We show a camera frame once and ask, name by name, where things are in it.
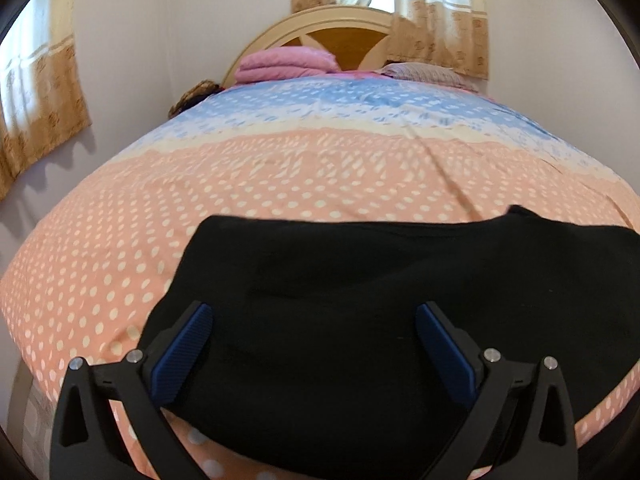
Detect black pants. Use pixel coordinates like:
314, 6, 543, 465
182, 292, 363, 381
139, 206, 639, 479

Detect polka dot bed quilt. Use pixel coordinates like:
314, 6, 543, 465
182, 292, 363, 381
1, 76, 639, 479

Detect beige side window curtain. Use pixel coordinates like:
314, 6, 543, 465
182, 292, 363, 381
0, 0, 94, 201

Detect striped pillow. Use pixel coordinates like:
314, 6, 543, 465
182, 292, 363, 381
378, 62, 480, 93

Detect brown furry item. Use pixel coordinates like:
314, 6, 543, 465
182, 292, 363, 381
168, 79, 224, 119

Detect folded pink blanket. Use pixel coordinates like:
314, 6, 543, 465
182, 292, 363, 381
234, 46, 342, 84

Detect cream wooden headboard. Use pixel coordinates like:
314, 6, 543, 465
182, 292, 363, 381
221, 6, 393, 88

